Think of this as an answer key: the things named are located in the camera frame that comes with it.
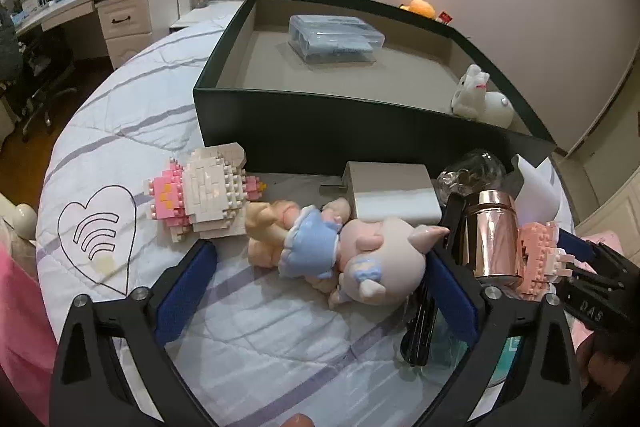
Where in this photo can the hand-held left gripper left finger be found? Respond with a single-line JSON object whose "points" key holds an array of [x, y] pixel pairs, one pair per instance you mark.
{"points": [[192, 287]]}

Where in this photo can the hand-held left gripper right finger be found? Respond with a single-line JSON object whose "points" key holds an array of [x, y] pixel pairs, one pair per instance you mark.
{"points": [[452, 302]]}

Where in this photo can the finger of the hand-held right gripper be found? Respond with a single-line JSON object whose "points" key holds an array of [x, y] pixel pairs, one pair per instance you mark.
{"points": [[605, 257], [582, 279]]}

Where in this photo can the teal brush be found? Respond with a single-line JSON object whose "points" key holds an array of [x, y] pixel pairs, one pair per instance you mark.
{"points": [[445, 344]]}

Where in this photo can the black hair clip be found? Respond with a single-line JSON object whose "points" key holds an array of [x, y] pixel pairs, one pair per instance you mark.
{"points": [[420, 332]]}

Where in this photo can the rose gold jar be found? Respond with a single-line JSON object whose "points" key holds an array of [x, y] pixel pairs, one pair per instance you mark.
{"points": [[492, 237]]}

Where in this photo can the pig hat doll figurine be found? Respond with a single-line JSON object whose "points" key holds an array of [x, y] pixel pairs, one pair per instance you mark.
{"points": [[380, 252]]}

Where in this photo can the white pink block figure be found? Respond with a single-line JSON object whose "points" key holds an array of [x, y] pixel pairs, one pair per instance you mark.
{"points": [[210, 187]]}

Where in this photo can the dark green storage box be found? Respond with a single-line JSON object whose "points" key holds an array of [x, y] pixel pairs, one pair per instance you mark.
{"points": [[300, 127]]}

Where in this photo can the person's right hand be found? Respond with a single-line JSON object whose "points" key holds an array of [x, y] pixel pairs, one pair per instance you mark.
{"points": [[607, 357]]}

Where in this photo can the white power adapter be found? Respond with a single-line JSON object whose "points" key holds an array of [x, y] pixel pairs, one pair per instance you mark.
{"points": [[390, 192]]}

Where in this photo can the clear glass bulb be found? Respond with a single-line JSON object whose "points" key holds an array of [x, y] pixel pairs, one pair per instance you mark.
{"points": [[475, 167]]}

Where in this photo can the pink cloth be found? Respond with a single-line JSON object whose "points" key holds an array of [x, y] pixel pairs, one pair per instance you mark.
{"points": [[20, 332]]}

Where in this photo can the white bedpost knob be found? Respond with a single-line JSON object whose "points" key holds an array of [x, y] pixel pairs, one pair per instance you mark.
{"points": [[22, 217]]}

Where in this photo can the white rabbit figurine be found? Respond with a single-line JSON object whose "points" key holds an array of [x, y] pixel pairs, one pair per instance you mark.
{"points": [[475, 99]]}

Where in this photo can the white drawer cabinet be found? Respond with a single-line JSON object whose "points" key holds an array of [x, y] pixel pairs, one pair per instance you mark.
{"points": [[125, 27]]}

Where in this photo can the black office chair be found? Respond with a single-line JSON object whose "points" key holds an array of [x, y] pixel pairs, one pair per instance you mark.
{"points": [[45, 57]]}

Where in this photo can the white side cabinet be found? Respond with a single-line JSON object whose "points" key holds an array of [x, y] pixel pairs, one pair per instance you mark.
{"points": [[210, 12]]}

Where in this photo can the clear plastic lidded box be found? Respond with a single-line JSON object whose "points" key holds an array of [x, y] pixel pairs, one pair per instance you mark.
{"points": [[335, 38]]}

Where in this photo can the orange octopus plush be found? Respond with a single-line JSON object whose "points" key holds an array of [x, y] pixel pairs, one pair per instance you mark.
{"points": [[420, 7]]}

